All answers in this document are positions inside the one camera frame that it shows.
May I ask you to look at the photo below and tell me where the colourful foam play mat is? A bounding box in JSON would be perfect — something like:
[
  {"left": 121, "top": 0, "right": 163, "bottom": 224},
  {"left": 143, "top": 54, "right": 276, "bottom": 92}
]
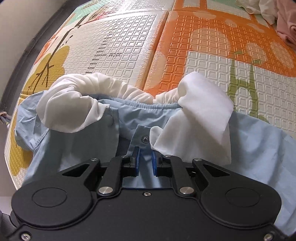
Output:
[{"left": 4, "top": 0, "right": 296, "bottom": 188}]

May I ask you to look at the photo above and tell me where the light blue shirt white collar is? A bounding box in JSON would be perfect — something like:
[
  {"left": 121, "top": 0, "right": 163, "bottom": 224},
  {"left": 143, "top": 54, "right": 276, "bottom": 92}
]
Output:
[{"left": 15, "top": 72, "right": 295, "bottom": 235}]

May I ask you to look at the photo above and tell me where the white crumpled cloth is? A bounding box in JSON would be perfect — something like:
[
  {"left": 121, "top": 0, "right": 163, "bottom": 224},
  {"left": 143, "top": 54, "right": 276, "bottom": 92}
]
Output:
[{"left": 236, "top": 0, "right": 278, "bottom": 25}]

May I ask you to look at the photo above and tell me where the pink folded cloth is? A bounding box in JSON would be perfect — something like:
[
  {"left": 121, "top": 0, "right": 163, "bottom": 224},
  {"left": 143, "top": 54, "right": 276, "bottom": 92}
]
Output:
[{"left": 276, "top": 0, "right": 296, "bottom": 50}]

